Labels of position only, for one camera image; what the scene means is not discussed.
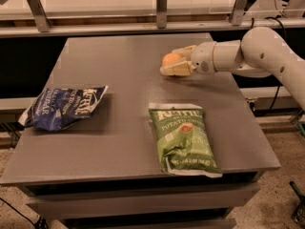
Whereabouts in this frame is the metal bracket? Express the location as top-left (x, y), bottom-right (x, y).
top-left (156, 0), bottom-right (167, 29)
top-left (229, 0), bottom-right (248, 26)
top-left (27, 0), bottom-right (51, 32)

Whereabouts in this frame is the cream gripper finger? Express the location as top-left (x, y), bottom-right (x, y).
top-left (160, 60), bottom-right (195, 76)
top-left (173, 45), bottom-right (196, 61)

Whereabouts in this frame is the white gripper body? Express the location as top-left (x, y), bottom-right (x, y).
top-left (191, 41), bottom-right (216, 74)

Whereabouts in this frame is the metal counter rail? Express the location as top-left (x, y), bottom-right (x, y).
top-left (0, 17), bottom-right (305, 38)

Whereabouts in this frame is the green jalapeno chip bag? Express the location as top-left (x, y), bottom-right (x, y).
top-left (149, 103), bottom-right (222, 178)

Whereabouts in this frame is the right metal bracket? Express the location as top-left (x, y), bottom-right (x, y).
top-left (229, 0), bottom-right (248, 26)

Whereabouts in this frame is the orange fruit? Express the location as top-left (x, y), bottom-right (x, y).
top-left (162, 52), bottom-right (181, 66)

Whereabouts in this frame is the left metal bracket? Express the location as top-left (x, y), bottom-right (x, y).
top-left (27, 0), bottom-right (51, 32)

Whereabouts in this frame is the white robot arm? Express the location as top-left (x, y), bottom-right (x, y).
top-left (160, 27), bottom-right (305, 109)

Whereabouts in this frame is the black floor cable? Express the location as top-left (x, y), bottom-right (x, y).
top-left (0, 197), bottom-right (49, 229)

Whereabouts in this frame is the grey table drawer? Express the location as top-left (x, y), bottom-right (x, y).
top-left (27, 182), bottom-right (259, 219)

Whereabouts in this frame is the blue vinegar chip bag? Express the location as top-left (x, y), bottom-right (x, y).
top-left (18, 86), bottom-right (108, 132)

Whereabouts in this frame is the middle metal bracket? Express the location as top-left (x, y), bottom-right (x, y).
top-left (156, 0), bottom-right (167, 29)

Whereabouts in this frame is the green tool on floor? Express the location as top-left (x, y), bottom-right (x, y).
top-left (289, 181), bottom-right (305, 229)

